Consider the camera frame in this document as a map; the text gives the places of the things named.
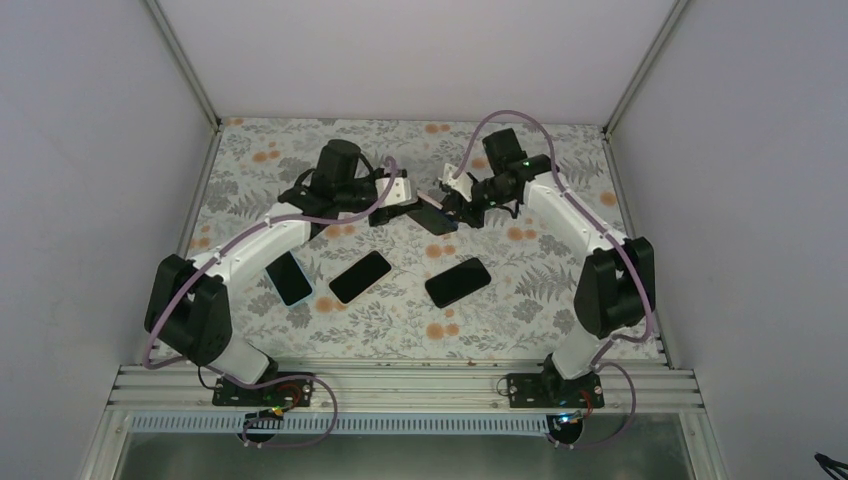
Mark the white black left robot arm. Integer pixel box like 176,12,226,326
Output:
142,139,413,405

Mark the black smartphone from pink case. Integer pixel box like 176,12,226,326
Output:
406,204,458,236

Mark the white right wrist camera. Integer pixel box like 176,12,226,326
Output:
441,164,476,203

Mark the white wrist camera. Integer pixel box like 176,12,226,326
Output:
375,177,418,208
441,164,476,203

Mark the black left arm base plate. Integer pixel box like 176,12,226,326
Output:
211,372,314,409

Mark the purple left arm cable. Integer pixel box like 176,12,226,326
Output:
142,156,400,452

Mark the pink phone case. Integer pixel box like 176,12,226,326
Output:
417,191,443,210

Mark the aluminium rail frame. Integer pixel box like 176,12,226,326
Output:
109,1,704,446

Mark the white slotted cable duct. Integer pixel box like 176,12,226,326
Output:
129,411,572,436

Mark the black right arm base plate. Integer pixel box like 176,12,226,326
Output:
505,373,605,410

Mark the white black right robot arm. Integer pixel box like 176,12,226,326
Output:
440,128,656,407

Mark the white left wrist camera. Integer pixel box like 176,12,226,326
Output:
375,177,418,208

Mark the black phone light blue case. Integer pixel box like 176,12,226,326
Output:
265,252,314,308

